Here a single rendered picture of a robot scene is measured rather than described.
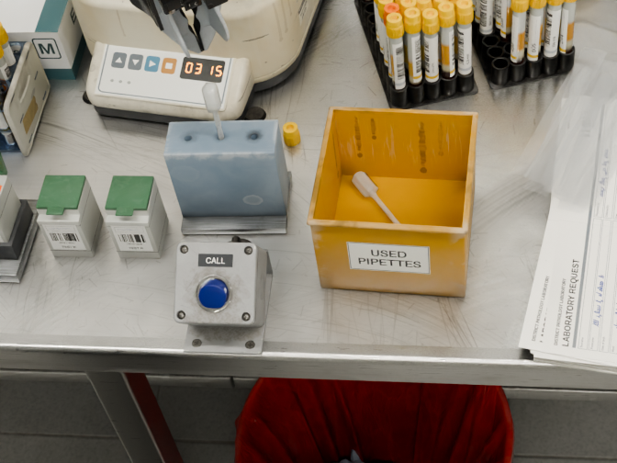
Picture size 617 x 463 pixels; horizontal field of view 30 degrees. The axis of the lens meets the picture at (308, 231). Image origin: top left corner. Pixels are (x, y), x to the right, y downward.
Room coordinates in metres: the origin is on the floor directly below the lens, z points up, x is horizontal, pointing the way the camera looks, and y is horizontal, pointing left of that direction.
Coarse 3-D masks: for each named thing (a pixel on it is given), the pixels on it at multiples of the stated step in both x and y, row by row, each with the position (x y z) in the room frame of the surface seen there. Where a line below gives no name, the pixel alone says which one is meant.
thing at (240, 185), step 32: (192, 128) 0.72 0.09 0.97; (224, 128) 0.71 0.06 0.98; (256, 128) 0.71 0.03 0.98; (192, 160) 0.69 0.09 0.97; (224, 160) 0.68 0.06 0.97; (256, 160) 0.68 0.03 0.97; (192, 192) 0.69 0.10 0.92; (224, 192) 0.68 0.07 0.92; (256, 192) 0.68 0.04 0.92; (288, 192) 0.70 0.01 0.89; (192, 224) 0.68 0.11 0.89; (224, 224) 0.68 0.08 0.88; (256, 224) 0.67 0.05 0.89
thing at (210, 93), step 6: (210, 84) 0.71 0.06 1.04; (204, 90) 0.70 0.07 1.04; (210, 90) 0.70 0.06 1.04; (216, 90) 0.70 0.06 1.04; (204, 96) 0.70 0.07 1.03; (210, 96) 0.70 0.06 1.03; (216, 96) 0.70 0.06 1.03; (210, 102) 0.70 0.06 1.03; (216, 102) 0.70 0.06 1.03; (210, 108) 0.70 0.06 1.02; (216, 108) 0.70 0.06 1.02
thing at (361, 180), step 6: (354, 174) 0.70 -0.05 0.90; (360, 174) 0.70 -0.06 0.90; (366, 174) 0.70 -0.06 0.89; (354, 180) 0.69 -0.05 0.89; (360, 180) 0.69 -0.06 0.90; (366, 180) 0.69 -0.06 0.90; (372, 180) 0.69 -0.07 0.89; (360, 186) 0.69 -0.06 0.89; (366, 186) 0.68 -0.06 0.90; (372, 186) 0.68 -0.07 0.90; (366, 192) 0.68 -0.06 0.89
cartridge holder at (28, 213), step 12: (24, 204) 0.72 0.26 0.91; (36, 204) 0.74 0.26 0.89; (24, 216) 0.71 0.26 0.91; (36, 216) 0.73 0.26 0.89; (24, 228) 0.70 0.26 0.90; (36, 228) 0.72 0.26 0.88; (12, 240) 0.68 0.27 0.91; (24, 240) 0.70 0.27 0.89; (0, 252) 0.68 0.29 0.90; (12, 252) 0.68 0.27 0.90; (24, 252) 0.68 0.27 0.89; (0, 264) 0.67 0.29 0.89; (12, 264) 0.67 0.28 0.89; (24, 264) 0.68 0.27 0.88; (0, 276) 0.66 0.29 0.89; (12, 276) 0.66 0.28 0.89
